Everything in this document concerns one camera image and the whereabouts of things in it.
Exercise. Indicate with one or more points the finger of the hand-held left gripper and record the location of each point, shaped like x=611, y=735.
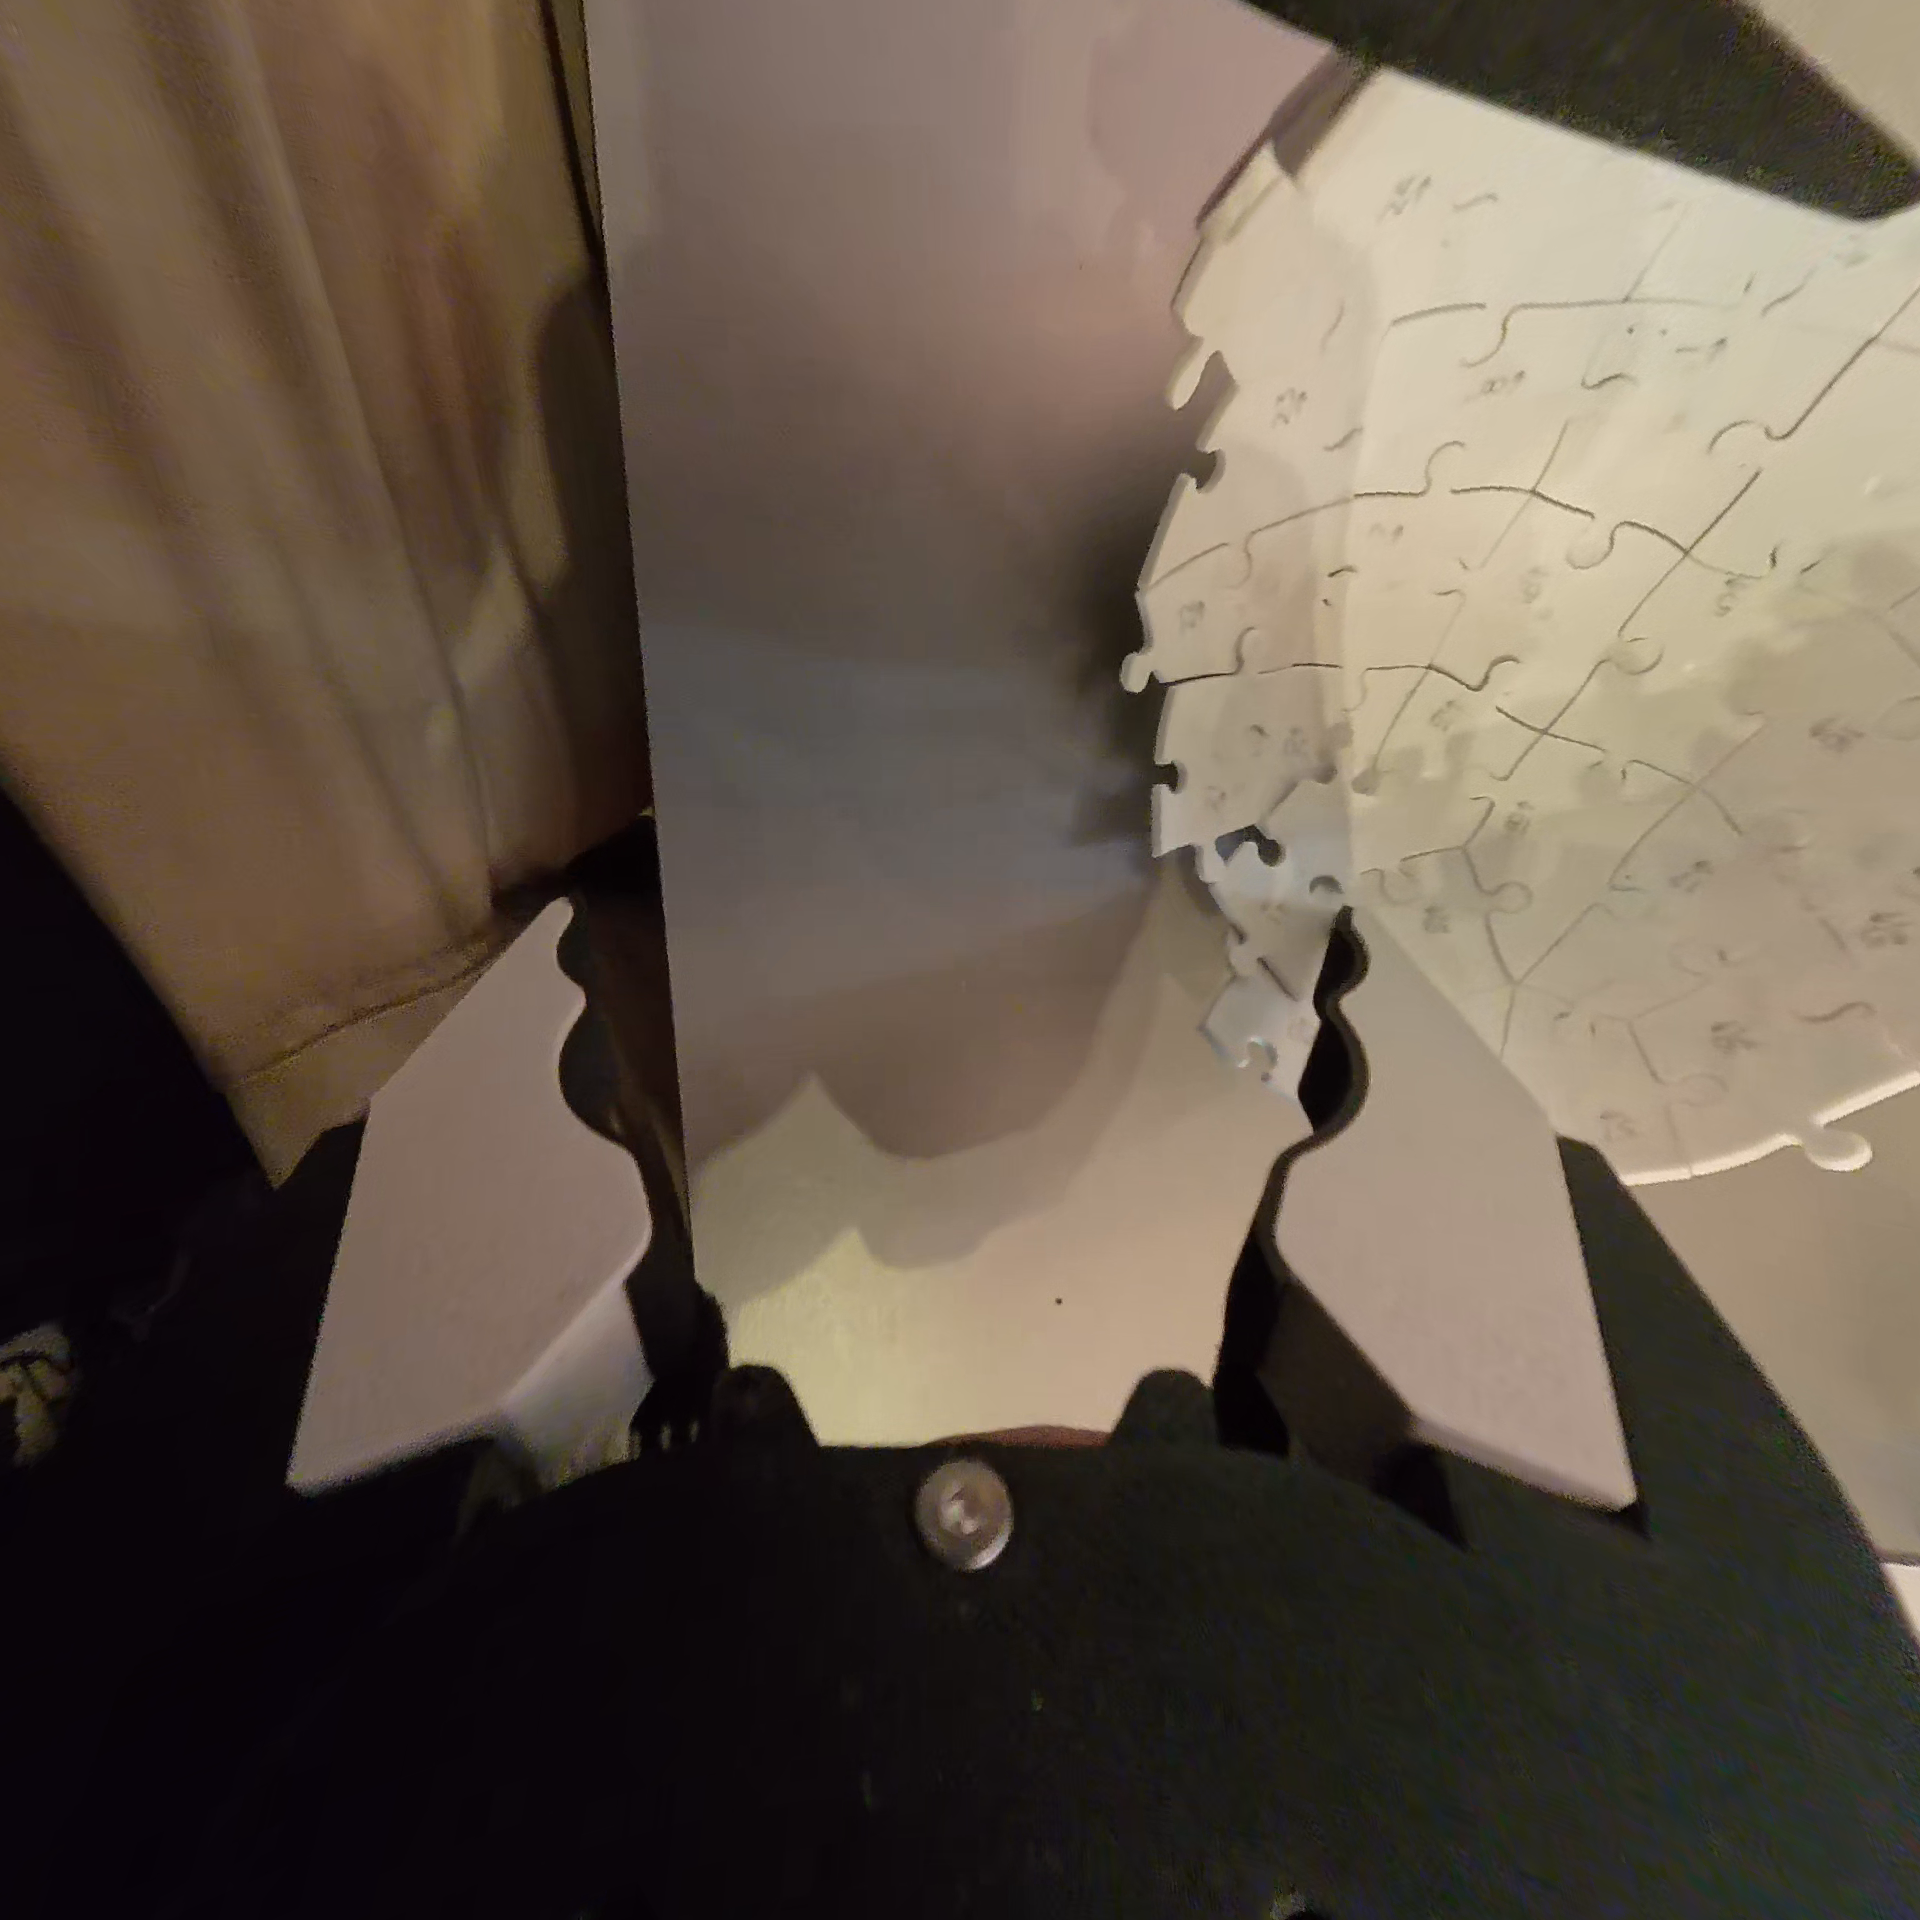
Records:
x=1875, y=45

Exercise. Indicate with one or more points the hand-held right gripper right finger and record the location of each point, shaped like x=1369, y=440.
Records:
x=1440, y=1245

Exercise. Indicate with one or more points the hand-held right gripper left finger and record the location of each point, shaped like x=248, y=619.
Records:
x=446, y=1230

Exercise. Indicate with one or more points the joined white puzzle piece pair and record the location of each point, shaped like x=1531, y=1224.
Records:
x=1254, y=1018

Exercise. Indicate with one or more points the partly built puzzle ball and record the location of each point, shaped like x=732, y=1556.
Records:
x=1572, y=600

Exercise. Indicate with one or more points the person's beige trousers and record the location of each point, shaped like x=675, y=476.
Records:
x=270, y=522

